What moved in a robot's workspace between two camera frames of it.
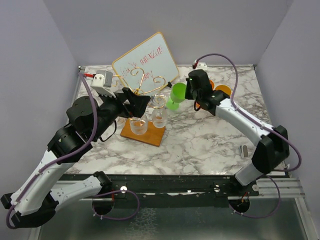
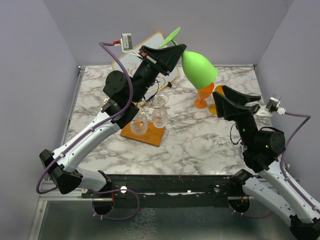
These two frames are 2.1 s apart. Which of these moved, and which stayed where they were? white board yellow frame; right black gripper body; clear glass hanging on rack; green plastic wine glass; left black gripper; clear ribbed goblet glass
Moved: green plastic wine glass; right black gripper body; left black gripper
Stayed: clear ribbed goblet glass; clear glass hanging on rack; white board yellow frame
